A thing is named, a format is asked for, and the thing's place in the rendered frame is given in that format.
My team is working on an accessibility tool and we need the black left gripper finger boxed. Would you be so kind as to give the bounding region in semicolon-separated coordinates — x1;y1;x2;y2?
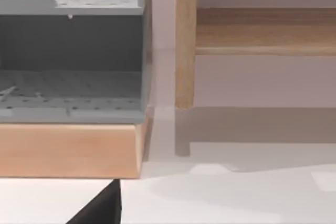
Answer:
65;179;123;224

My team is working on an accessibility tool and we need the pale wooden drawer front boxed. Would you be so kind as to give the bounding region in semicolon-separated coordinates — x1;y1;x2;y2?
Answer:
0;122;144;179

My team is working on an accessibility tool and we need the wooden open shelf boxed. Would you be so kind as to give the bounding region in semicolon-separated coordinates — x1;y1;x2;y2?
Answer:
175;0;336;110

